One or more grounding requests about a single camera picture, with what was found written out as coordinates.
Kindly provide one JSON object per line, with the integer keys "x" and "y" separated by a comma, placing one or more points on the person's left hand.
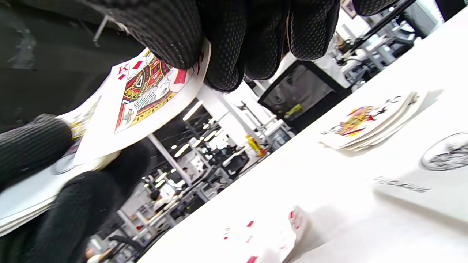
{"x": 36, "y": 146}

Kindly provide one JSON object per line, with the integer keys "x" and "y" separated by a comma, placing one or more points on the person's right hand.
{"x": 226, "y": 36}

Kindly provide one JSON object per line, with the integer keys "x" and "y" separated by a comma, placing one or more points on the deck of playing cards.
{"x": 22, "y": 219}

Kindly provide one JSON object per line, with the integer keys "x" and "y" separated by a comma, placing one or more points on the face diamonds playing card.
{"x": 109, "y": 124}

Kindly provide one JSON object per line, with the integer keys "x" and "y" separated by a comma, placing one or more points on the pile of clubs cards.
{"x": 373, "y": 124}

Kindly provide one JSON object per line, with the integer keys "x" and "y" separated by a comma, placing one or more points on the red diamonds playing card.
{"x": 263, "y": 233}
{"x": 298, "y": 219}

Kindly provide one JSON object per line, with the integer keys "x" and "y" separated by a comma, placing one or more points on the jester figure playing card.
{"x": 431, "y": 190}

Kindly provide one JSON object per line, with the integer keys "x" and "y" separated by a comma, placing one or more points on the long ceiling light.
{"x": 192, "y": 110}

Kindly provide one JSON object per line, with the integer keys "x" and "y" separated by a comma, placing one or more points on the black chair with chrome base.
{"x": 303, "y": 91}

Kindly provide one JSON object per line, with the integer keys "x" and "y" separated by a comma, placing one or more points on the yellow bottle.
{"x": 254, "y": 145}

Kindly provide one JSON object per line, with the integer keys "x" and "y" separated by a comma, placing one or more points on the orange red bottle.
{"x": 264, "y": 150}

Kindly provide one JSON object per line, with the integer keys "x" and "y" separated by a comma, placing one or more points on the monitor with pink screen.
{"x": 349, "y": 7}

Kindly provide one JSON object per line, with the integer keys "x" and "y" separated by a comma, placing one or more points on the dark grey desk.
{"x": 385, "y": 22}

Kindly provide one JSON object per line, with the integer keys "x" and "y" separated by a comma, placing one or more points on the black mesh office chair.
{"x": 449, "y": 7}

